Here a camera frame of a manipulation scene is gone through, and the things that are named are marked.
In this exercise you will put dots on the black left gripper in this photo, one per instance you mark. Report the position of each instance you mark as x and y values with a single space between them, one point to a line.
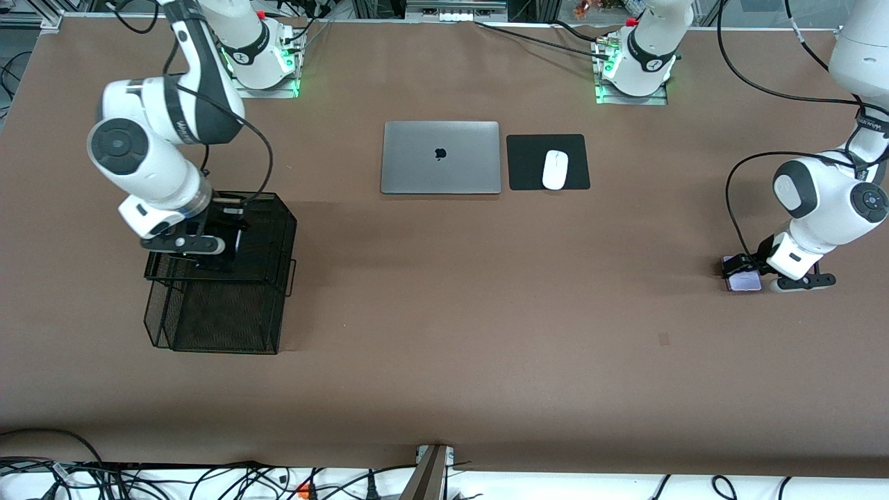
765 249

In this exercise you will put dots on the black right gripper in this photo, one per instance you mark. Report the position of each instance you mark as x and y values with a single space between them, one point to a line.
223 226

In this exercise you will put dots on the grey white power strip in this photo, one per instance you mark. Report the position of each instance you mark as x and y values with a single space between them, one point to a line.
455 15

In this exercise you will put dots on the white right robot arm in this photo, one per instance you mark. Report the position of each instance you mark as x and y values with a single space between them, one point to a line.
139 167

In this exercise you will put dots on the black right camera mount bracket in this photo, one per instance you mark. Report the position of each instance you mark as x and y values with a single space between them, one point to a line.
167 244

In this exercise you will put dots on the black mouse pad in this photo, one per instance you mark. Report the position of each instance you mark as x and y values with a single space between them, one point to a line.
524 163

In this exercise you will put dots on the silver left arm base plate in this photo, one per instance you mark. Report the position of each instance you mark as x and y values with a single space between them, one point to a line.
632 101

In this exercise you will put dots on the grey closed laptop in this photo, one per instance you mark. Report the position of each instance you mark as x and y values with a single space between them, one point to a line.
417 167

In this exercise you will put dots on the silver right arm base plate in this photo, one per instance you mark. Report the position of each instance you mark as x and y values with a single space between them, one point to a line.
264 94

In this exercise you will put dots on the white computer mouse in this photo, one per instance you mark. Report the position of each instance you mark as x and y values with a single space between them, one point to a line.
555 170

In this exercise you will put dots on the aluminium frame corner bracket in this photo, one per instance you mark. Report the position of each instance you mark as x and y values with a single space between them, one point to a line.
52 21

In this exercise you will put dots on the lilac white phone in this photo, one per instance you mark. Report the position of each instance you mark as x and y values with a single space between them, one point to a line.
744 282

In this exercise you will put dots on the aluminium frame post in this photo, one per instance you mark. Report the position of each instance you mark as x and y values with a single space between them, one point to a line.
427 479

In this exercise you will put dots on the long black smartphone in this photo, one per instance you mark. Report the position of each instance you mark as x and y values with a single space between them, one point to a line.
215 264

